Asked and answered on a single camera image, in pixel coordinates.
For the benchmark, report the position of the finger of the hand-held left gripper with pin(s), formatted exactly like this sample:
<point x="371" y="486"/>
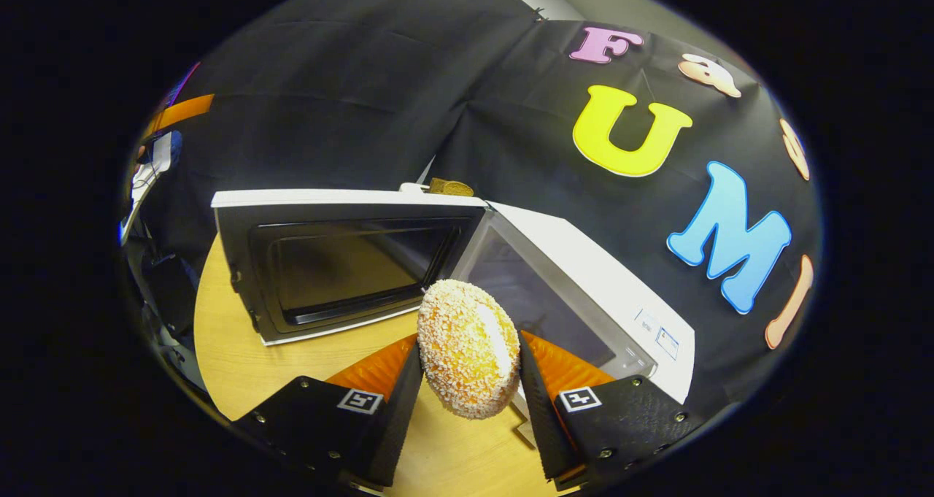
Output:
<point x="182" y="112"/>

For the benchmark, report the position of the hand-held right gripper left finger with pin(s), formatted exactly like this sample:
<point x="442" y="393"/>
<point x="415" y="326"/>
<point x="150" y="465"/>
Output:
<point x="394" y="431"/>

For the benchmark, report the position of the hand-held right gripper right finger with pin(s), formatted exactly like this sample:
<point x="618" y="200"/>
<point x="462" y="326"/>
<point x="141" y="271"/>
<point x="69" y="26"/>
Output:
<point x="540" y="424"/>

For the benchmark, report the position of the sugar coated orange doughnut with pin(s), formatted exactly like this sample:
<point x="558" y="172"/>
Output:
<point x="467" y="351"/>

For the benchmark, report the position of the white microwave oven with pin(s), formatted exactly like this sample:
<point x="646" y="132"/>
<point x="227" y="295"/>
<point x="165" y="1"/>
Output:
<point x="584" y="278"/>

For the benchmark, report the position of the black backdrop cloth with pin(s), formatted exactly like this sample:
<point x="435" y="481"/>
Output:
<point x="328" y="81"/>

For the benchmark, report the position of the brown bread slice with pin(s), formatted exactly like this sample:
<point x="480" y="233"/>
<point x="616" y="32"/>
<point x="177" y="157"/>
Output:
<point x="450" y="187"/>

